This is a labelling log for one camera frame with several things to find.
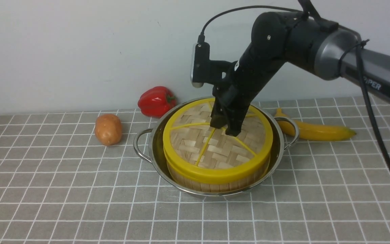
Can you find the red bell pepper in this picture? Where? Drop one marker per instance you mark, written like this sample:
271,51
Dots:
156,102

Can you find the stainless steel pot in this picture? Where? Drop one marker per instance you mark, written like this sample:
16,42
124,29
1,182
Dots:
149,146

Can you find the woven bamboo steamer lid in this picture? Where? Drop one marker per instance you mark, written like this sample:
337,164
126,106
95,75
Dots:
204,154

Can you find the brown potato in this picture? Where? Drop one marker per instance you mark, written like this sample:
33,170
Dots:
108,129

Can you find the yellow banana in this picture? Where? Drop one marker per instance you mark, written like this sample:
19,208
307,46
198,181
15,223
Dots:
315,132

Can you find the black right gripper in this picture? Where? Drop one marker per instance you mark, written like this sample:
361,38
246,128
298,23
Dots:
244,80

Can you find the bamboo steamer basket yellow rim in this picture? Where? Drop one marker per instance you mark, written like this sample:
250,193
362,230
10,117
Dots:
215,186

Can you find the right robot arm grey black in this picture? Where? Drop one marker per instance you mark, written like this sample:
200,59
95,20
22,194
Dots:
317,45

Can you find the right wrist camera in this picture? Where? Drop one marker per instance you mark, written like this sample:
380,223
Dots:
204,70

